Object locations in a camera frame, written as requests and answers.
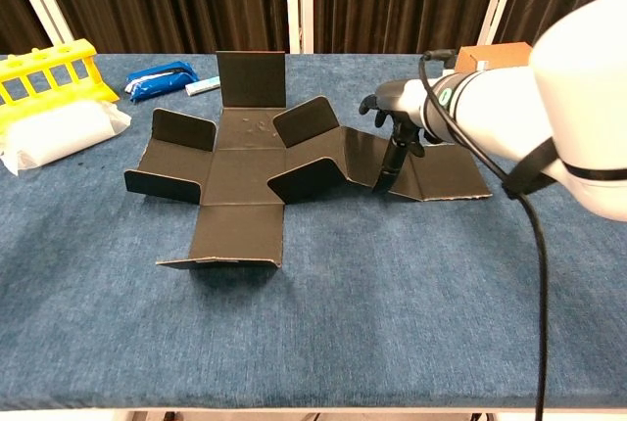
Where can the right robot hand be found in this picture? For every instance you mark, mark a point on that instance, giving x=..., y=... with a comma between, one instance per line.
x=401, y=100

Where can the black cardboard folding box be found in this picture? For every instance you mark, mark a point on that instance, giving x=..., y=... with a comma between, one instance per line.
x=245, y=176

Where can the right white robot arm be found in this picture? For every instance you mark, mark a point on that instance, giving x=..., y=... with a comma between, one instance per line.
x=563, y=98

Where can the small brown cardboard box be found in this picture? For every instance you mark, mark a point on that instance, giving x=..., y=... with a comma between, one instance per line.
x=490, y=56

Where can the red capped marker pen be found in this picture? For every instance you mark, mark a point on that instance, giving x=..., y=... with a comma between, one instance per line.
x=203, y=85

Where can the blue fabric table mat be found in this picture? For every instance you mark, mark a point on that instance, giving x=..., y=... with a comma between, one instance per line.
x=343, y=318

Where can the blue stapler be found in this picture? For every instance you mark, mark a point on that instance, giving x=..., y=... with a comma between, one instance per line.
x=157, y=79

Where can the black pleated curtain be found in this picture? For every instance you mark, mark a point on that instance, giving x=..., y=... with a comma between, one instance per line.
x=147, y=0

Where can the white plastic wrapped pack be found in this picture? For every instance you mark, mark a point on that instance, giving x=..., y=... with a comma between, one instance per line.
x=59, y=132

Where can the yellow test tube rack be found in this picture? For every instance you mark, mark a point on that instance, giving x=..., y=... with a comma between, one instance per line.
x=44, y=73

